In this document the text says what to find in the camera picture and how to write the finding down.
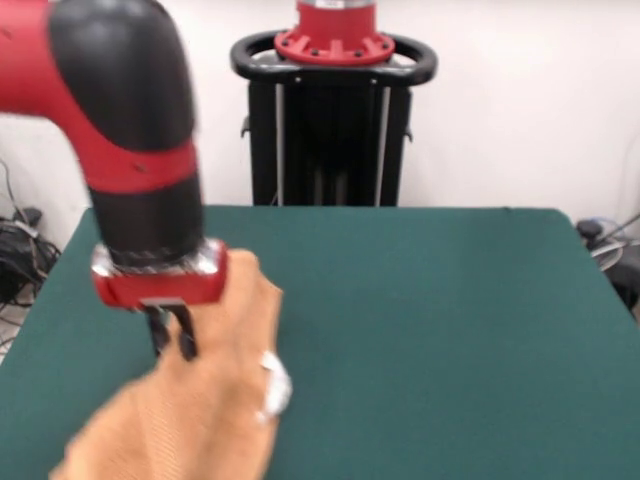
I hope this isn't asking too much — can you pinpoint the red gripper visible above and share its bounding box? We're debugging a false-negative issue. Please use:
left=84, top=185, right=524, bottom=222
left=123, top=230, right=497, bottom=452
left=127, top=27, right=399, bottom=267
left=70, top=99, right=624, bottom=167
left=91, top=239, right=231, bottom=361

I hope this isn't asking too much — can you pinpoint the tan terry towel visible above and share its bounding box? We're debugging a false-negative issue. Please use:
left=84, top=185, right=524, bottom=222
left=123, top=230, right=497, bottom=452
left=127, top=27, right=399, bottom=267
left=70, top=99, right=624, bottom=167
left=48, top=248, right=294, bottom=480

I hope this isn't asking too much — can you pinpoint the dark green table cloth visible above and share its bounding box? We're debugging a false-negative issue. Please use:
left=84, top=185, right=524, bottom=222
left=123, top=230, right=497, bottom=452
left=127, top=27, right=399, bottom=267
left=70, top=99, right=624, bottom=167
left=0, top=204, right=640, bottom=480

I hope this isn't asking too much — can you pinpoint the black cable bundle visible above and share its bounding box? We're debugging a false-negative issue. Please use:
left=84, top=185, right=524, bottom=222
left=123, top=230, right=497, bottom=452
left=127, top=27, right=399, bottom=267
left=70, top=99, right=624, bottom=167
left=0, top=205, right=62, bottom=307

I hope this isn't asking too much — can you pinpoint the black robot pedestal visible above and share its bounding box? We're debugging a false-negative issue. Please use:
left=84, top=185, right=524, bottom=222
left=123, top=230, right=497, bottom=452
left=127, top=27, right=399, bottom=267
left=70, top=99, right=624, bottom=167
left=229, top=29, right=440, bottom=207

